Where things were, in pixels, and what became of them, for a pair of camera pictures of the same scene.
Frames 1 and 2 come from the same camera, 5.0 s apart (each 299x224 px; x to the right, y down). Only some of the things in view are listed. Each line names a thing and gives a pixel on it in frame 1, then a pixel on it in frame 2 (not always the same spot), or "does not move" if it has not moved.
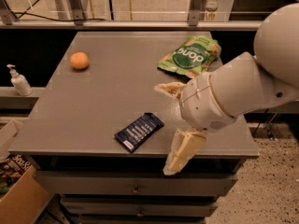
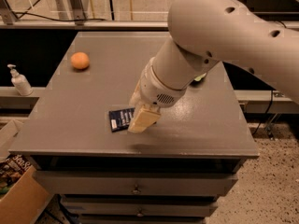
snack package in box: [10, 171] does not move
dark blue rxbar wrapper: [136, 133] -> [120, 119]
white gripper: [201, 103] -> [154, 89]
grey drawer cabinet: [105, 133] does not move
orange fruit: [78, 60] does not move
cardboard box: [27, 199] does not move
